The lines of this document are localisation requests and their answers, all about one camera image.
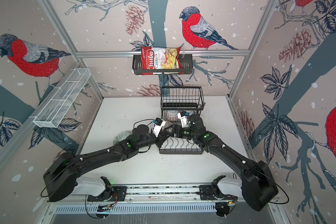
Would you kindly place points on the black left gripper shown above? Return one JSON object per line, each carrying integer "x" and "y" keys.
{"x": 161, "y": 136}

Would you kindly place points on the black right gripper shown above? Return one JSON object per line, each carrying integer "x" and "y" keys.
{"x": 178, "y": 129}

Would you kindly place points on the grey green patterned bowl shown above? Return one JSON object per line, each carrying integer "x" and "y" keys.
{"x": 120, "y": 137}

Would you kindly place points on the white brown patterned bowl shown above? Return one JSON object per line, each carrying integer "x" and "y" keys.
{"x": 169, "y": 129}

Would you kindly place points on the blue geometric patterned bowl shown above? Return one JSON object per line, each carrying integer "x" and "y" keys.
{"x": 172, "y": 115}

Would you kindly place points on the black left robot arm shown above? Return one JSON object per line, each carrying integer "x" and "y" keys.
{"x": 62, "y": 177}

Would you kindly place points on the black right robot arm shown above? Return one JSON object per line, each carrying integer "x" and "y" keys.
{"x": 257, "y": 184}

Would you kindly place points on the black two-tier dish rack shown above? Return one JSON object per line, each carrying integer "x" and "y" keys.
{"x": 178, "y": 103}

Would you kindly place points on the red cassava chips bag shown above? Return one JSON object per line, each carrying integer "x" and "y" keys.
{"x": 157, "y": 58}

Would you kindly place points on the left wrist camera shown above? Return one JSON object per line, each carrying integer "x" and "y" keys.
{"x": 158, "y": 125}

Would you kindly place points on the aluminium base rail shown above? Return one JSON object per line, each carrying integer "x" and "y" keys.
{"x": 162, "y": 193}

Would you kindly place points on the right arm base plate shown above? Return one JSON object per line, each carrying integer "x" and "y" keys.
{"x": 209, "y": 192}

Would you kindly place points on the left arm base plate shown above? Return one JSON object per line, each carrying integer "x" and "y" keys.
{"x": 114, "y": 194}

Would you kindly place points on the black wall basket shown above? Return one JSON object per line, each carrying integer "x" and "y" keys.
{"x": 185, "y": 60}

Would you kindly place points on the white mesh wall shelf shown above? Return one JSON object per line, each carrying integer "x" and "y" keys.
{"x": 64, "y": 95}

